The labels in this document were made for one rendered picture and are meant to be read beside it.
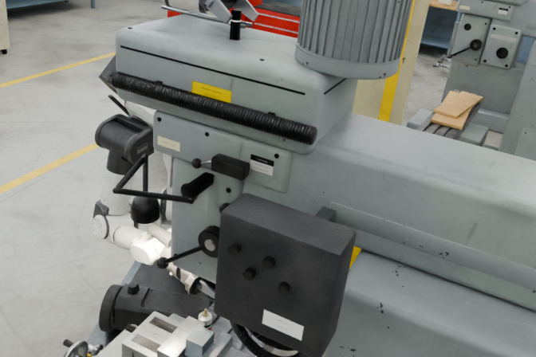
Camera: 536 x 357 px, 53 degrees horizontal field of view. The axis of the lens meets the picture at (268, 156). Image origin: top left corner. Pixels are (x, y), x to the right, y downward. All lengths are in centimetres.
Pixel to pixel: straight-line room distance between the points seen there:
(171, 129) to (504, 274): 70
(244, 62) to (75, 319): 240
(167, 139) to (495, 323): 72
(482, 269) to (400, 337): 19
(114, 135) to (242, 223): 93
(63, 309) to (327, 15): 262
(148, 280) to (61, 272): 110
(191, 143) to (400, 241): 47
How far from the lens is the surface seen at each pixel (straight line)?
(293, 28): 617
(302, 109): 97
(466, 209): 98
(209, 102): 103
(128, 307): 236
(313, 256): 79
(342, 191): 102
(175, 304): 236
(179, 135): 115
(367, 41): 96
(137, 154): 168
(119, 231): 173
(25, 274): 356
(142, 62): 114
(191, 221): 125
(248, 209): 84
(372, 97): 292
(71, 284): 343
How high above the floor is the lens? 217
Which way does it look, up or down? 26 degrees down
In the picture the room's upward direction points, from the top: 7 degrees clockwise
